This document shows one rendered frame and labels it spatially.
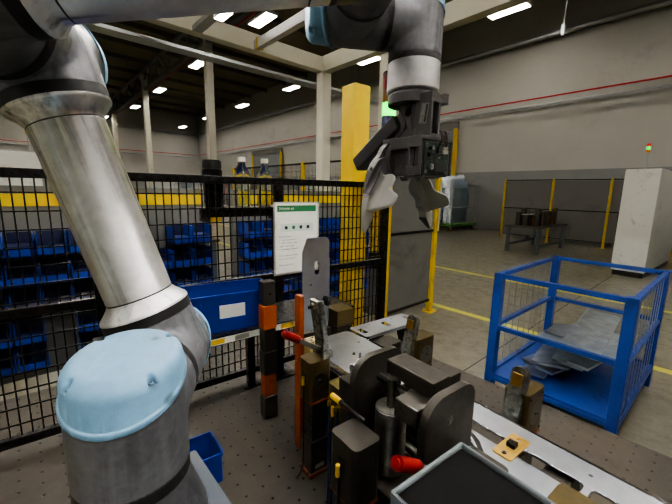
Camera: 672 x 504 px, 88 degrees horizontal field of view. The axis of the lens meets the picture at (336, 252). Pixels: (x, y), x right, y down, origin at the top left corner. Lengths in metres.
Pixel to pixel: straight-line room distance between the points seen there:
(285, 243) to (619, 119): 14.19
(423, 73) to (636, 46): 15.09
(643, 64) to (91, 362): 15.34
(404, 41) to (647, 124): 14.50
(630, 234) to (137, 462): 8.45
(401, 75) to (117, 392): 0.50
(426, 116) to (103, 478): 0.55
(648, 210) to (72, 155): 8.41
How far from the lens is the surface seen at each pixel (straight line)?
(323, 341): 0.98
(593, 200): 12.75
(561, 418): 1.63
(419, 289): 4.42
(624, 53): 15.60
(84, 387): 0.42
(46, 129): 0.54
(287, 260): 1.51
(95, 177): 0.52
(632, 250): 8.58
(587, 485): 0.86
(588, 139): 15.21
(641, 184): 8.53
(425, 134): 0.52
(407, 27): 0.56
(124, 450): 0.43
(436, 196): 0.59
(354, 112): 1.76
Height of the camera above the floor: 1.50
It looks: 10 degrees down
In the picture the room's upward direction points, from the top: 1 degrees clockwise
